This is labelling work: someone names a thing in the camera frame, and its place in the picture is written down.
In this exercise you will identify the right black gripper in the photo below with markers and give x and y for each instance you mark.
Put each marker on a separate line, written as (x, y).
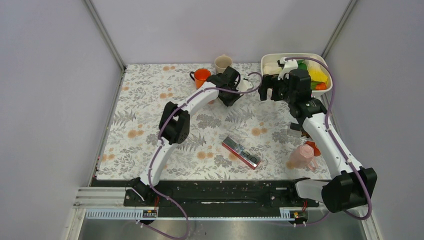
(271, 81)

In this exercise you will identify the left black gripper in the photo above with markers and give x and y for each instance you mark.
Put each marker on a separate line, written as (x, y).
(229, 102)

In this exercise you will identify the cream patterned mug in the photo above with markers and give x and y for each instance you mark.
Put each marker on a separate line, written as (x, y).
(222, 62)

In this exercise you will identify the orange mug black handle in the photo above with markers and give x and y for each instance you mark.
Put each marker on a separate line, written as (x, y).
(200, 76)

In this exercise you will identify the small orange cup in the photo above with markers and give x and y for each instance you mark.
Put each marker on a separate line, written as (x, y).
(313, 145)

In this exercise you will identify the translucent pink pitcher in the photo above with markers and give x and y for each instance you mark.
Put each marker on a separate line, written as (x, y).
(302, 157)

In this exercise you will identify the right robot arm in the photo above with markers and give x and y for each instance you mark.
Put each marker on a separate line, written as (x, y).
(351, 186)

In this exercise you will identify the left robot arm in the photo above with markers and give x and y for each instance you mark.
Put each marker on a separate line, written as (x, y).
(174, 125)

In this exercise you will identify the orange carrot toy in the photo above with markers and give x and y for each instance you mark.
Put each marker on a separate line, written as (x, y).
(320, 86)

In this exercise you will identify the white rectangular vegetable bin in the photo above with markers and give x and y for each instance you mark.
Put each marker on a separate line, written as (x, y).
(273, 57)

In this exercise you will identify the floral tablecloth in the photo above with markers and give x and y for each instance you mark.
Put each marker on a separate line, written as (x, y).
(260, 126)

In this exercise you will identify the red silver rectangular box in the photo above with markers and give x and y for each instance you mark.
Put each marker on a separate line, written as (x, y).
(251, 160)

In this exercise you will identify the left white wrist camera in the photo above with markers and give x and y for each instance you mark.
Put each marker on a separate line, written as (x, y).
(245, 85)

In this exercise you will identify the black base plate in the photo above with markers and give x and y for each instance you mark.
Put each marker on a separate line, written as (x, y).
(216, 199)

